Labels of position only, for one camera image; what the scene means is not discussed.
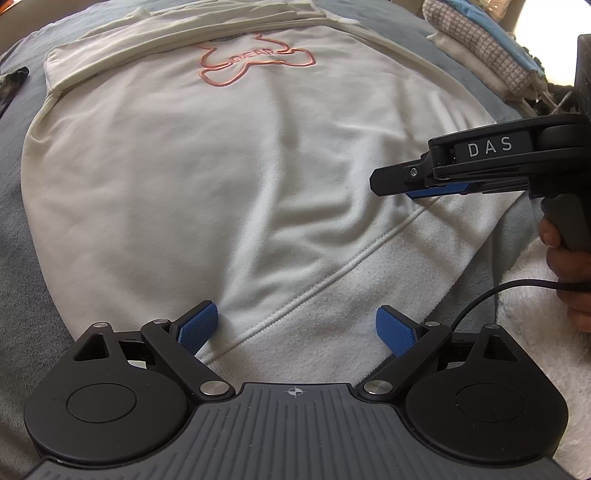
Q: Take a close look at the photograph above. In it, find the grey bed blanket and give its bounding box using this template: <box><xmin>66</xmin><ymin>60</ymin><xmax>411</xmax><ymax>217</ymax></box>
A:
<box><xmin>0</xmin><ymin>0</ymin><xmax>591</xmax><ymax>480</ymax></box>

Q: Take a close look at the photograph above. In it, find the black cable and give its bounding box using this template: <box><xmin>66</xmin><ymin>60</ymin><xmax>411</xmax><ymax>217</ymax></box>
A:
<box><xmin>450</xmin><ymin>279</ymin><xmax>591</xmax><ymax>333</ymax></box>

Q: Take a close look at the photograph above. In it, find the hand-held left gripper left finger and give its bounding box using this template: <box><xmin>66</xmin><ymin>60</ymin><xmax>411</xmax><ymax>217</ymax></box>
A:
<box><xmin>60</xmin><ymin>300</ymin><xmax>219</xmax><ymax>402</ymax></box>

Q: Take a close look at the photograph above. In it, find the white folded cloth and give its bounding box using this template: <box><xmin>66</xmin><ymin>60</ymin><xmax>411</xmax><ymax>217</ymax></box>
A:
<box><xmin>427</xmin><ymin>32</ymin><xmax>522</xmax><ymax>100</ymax></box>

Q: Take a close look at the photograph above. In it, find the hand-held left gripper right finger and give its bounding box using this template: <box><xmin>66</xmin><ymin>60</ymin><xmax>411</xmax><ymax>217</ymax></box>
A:
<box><xmin>361</xmin><ymin>305</ymin><xmax>533</xmax><ymax>402</ymax></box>

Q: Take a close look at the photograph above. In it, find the stack of folded clothes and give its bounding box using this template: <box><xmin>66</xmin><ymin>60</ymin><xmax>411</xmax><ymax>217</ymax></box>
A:
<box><xmin>422</xmin><ymin>0</ymin><xmax>541</xmax><ymax>95</ymax></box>

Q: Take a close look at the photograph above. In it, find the white sweatshirt with pink outline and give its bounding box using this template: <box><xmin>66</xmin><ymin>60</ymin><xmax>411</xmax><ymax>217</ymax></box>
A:
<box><xmin>21</xmin><ymin>0</ymin><xmax>536</xmax><ymax>384</ymax></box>

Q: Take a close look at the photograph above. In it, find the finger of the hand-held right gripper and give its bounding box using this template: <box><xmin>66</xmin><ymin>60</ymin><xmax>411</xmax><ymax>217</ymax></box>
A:
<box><xmin>406</xmin><ymin>178</ymin><xmax>530</xmax><ymax>200</ymax></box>
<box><xmin>372</xmin><ymin>157</ymin><xmax>530</xmax><ymax>198</ymax></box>

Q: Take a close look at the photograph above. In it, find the white fluffy towel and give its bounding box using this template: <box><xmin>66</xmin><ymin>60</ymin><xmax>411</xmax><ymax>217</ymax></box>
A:
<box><xmin>496</xmin><ymin>233</ymin><xmax>591</xmax><ymax>480</ymax></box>

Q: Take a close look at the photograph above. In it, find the light blue folded cloth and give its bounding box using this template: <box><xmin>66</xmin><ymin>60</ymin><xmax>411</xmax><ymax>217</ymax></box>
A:
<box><xmin>443</xmin><ymin>0</ymin><xmax>548</xmax><ymax>77</ymax></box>

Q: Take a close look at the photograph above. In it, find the person's right hand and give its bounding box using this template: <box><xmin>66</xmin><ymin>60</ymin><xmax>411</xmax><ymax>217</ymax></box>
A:
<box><xmin>538</xmin><ymin>217</ymin><xmax>591</xmax><ymax>333</ymax></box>

